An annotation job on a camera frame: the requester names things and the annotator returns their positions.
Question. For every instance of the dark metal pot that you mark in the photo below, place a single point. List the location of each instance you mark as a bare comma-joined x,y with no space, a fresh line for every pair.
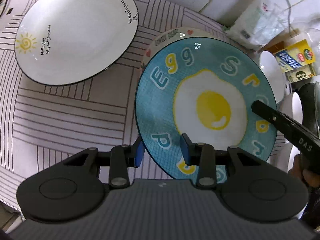
309,96

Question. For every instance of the lovely bear cream plate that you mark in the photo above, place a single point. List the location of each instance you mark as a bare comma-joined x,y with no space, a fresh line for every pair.
169,37

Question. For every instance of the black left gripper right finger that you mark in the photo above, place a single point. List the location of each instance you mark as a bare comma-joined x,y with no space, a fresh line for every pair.
245,184

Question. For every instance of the white sun print plate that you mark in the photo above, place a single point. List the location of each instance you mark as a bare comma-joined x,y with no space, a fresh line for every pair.
61,42

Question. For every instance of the person's right hand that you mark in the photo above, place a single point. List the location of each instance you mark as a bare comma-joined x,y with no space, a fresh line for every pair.
296,171

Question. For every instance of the white ribbed bowl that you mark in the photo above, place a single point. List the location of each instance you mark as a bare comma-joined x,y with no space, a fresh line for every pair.
271,69
292,107

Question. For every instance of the white plastic bag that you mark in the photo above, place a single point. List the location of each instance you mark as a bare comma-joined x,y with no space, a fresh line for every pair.
262,21

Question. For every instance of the blue fried egg plate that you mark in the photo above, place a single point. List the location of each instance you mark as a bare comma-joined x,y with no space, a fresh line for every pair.
204,88

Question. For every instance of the striped white table mat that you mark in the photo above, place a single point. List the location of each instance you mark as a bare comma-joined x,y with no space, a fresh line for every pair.
42,125

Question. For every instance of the yellow label cooking wine bottle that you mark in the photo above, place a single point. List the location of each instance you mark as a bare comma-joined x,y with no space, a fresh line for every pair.
294,56

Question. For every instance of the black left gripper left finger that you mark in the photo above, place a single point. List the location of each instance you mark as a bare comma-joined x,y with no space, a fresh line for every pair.
78,185

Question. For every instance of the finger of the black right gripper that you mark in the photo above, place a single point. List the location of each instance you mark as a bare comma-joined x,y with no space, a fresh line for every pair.
293,131

